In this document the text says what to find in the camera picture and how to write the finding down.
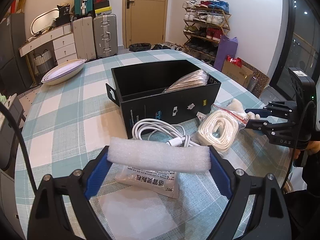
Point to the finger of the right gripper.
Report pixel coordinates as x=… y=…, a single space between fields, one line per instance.
x=260 y=125
x=262 y=112

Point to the stack of shoe boxes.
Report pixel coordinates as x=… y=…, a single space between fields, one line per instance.
x=102 y=7

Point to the striped laundry basket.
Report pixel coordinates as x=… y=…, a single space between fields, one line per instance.
x=43 y=63

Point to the white drawer desk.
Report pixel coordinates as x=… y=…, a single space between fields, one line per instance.
x=59 y=41

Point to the oval white bowl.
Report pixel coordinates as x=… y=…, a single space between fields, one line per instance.
x=63 y=72

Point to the dark grey refrigerator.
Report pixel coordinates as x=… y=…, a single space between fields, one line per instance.
x=14 y=69

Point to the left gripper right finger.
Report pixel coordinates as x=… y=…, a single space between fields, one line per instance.
x=269 y=218

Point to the white foam piece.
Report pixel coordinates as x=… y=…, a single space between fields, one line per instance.
x=158 y=156

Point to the beige suitcase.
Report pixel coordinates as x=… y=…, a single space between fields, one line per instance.
x=84 y=38

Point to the black handbag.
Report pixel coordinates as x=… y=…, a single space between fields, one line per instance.
x=64 y=15

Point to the person right hand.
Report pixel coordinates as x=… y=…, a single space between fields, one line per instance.
x=313 y=147

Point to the wooden door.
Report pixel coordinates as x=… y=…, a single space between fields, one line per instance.
x=144 y=21

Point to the cardboard box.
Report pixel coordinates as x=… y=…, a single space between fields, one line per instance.
x=247 y=76

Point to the oval mirror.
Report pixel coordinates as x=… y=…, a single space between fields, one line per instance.
x=44 y=21

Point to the silver suitcase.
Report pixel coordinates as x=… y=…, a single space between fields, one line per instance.
x=105 y=35

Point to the wooden shoe rack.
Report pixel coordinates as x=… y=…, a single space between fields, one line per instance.
x=204 y=28

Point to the black storage box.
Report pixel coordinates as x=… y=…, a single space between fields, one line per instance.
x=139 y=91

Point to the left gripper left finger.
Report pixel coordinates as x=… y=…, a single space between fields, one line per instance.
x=48 y=218

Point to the white plush toy blue tip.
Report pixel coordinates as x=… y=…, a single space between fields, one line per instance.
x=236 y=106

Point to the checkered teal tablecloth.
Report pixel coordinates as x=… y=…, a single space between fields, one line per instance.
x=69 y=124

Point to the purple bag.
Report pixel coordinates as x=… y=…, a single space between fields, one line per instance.
x=227 y=47

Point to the white medicine sachet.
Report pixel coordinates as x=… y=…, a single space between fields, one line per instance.
x=161 y=182

